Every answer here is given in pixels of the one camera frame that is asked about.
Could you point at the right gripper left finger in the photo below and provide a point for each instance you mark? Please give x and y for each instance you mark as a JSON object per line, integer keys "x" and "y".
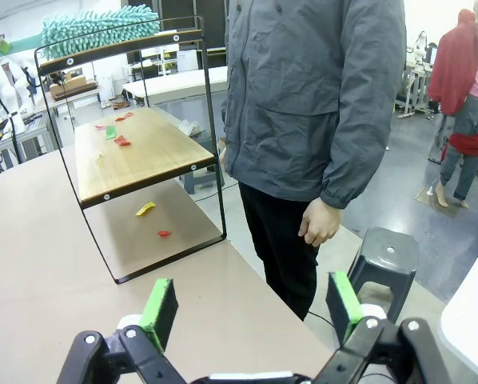
{"x": 159, "y": 316}

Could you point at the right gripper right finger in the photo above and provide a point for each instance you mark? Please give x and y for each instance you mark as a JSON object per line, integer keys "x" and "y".
{"x": 345, "y": 304}

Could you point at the teal microfiber duster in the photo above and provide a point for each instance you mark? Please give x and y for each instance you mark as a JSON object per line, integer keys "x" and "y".
{"x": 103, "y": 28}

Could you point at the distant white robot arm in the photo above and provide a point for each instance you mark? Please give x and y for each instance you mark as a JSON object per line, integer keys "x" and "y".
{"x": 419, "y": 42}

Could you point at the person left forearm gray sleeve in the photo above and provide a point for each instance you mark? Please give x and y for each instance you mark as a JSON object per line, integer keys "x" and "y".
{"x": 363, "y": 160}

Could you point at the person left hand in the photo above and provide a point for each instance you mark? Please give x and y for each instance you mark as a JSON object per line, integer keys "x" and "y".
{"x": 319, "y": 224}

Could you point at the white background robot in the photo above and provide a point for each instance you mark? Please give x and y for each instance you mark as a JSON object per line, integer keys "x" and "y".
{"x": 11, "y": 88}

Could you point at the dark gray plastic stool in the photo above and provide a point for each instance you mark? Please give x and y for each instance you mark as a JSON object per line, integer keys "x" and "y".
{"x": 383, "y": 256}

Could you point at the brown wooden box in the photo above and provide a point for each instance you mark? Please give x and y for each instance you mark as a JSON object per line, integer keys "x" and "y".
{"x": 73, "y": 86}

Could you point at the small red paper scrap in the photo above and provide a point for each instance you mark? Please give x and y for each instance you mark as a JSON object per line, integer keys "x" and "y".
{"x": 164, "y": 233}

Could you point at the yellow paper scrap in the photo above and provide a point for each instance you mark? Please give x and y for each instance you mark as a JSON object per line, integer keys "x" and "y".
{"x": 145, "y": 209}

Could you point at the large white side table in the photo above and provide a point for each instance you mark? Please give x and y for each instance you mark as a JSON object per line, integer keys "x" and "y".
{"x": 475, "y": 312}

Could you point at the green paper scrap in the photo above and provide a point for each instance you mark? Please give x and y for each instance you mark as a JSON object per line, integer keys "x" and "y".
{"x": 110, "y": 132}

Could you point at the grey metal stand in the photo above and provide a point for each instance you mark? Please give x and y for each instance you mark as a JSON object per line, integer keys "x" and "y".
{"x": 201, "y": 176}

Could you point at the long white background table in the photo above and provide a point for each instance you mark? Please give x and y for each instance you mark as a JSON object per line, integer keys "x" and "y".
{"x": 175, "y": 84}

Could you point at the crumpled silver white wrapper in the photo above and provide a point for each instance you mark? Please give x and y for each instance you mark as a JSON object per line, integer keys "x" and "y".
{"x": 191, "y": 127}

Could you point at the person in gray jacket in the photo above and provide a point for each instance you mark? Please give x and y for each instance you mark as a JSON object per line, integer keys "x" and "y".
{"x": 303, "y": 100}

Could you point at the mannequin in red hoodie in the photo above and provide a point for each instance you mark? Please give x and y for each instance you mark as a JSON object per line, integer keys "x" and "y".
{"x": 455, "y": 80}

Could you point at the aluminium frame cart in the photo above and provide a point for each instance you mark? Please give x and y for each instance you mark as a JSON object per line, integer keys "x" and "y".
{"x": 31, "y": 136}

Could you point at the brown mannequin base plate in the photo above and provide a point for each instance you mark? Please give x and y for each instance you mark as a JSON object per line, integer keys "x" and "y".
{"x": 435, "y": 200}

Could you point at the two-tier wooden black-frame shelf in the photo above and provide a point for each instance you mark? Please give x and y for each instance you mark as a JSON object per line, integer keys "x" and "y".
{"x": 143, "y": 152}

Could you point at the white metal frame rack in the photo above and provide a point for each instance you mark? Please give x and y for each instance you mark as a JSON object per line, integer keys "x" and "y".
{"x": 413, "y": 88}

